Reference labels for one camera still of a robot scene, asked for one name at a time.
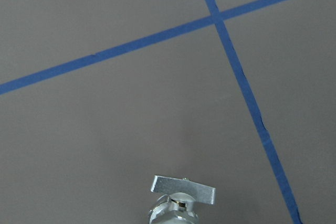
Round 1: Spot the blue tape line crosswise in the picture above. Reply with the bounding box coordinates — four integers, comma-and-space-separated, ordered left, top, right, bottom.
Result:
1, 0, 287, 95

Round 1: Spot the silver metal PPR valve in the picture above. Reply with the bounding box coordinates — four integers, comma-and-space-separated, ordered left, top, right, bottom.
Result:
148, 175, 216, 224

